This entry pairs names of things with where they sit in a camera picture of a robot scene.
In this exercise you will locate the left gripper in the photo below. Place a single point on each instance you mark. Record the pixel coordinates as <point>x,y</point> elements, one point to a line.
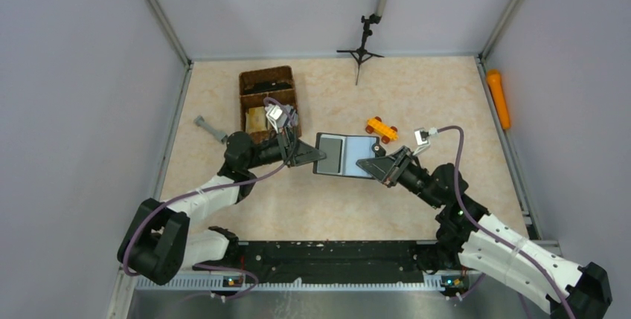
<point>294,155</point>

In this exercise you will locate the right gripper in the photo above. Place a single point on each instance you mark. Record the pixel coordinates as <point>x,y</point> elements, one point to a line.
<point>380,167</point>

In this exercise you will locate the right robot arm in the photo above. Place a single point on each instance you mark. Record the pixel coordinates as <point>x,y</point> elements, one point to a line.
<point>480,241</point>

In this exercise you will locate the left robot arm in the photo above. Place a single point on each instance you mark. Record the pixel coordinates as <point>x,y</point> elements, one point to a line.
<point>158,243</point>

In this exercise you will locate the gold cards in basket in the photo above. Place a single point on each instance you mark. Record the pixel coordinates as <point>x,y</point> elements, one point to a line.
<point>256,120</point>

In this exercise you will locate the orange toy brick car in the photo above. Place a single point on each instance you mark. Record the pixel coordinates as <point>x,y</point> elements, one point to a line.
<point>386,133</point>

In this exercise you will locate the brown wicker basket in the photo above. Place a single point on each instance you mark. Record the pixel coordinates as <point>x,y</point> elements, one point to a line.
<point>277,82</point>

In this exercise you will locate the grey plastic connector piece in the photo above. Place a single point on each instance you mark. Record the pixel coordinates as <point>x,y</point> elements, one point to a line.
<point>217,134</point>

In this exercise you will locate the black mini tripod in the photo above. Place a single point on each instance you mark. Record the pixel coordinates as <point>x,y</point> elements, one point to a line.
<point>362,54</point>

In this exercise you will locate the orange flashlight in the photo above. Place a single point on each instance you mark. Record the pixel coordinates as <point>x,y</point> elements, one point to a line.
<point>494,82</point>

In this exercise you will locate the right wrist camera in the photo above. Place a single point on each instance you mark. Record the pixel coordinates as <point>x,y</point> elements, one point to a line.
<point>423,139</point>

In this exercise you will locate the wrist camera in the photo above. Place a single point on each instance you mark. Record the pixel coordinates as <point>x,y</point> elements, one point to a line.
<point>276,116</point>
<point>423,139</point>

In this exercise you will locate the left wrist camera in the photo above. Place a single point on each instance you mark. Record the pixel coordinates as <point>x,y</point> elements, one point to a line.
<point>276,116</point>

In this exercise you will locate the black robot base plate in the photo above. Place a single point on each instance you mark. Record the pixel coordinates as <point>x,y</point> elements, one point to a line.
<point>345,262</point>

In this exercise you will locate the white slotted cable duct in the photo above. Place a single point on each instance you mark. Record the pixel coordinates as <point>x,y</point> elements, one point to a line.
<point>210,282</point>

